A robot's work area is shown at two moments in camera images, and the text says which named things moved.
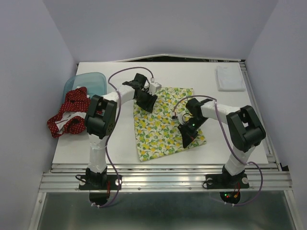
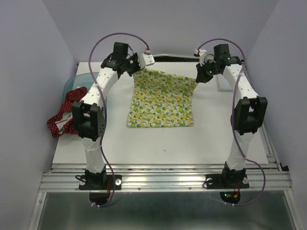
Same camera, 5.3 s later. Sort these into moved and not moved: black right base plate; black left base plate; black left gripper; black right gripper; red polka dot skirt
Moved: black left gripper; black right gripper
Not moved: red polka dot skirt; black left base plate; black right base plate
